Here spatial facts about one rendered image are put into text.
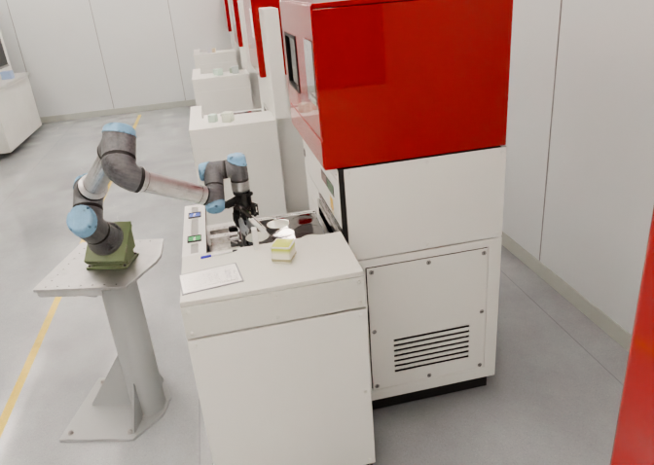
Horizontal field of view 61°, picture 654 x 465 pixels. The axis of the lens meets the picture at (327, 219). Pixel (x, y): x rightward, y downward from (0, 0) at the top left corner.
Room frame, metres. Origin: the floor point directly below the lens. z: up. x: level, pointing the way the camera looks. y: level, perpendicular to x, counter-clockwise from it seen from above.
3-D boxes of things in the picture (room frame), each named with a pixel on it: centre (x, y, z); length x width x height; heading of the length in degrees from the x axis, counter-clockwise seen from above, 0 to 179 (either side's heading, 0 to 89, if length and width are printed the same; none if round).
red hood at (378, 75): (2.48, -0.30, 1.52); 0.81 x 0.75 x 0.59; 10
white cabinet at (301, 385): (2.10, 0.29, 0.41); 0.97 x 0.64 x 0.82; 10
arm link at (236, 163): (2.19, 0.35, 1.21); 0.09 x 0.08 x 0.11; 95
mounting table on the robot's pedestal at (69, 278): (2.22, 0.98, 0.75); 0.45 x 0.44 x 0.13; 85
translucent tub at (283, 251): (1.82, 0.17, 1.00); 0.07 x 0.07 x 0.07; 74
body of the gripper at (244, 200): (2.18, 0.34, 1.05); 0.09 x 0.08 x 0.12; 45
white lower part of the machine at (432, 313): (2.48, -0.33, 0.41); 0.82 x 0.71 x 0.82; 10
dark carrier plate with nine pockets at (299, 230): (2.19, 0.20, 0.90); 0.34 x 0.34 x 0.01; 10
